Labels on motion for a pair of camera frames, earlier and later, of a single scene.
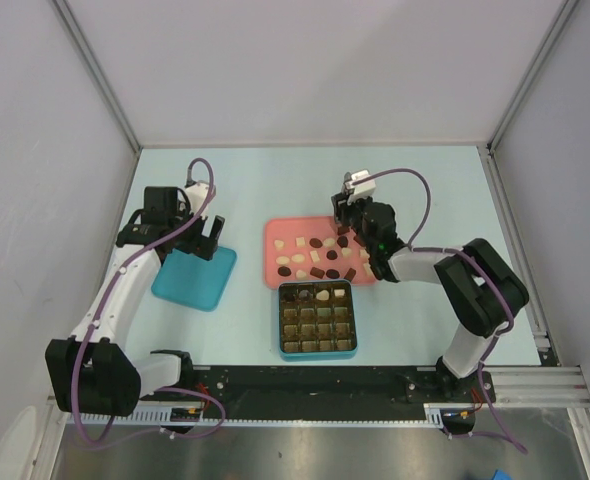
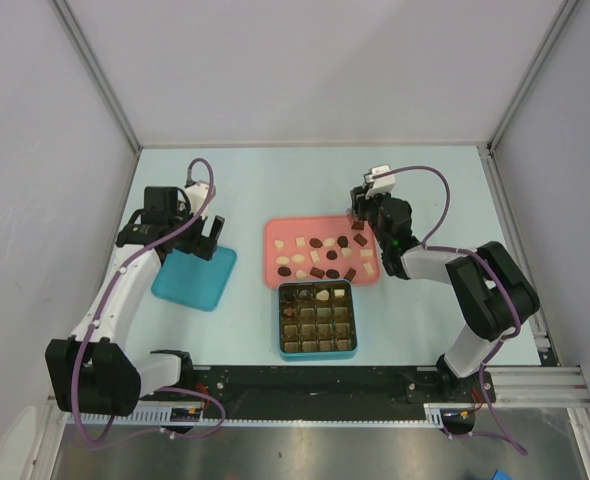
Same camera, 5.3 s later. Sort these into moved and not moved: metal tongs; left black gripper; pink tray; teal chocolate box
Moved: metal tongs
Not moved: pink tray; teal chocolate box; left black gripper
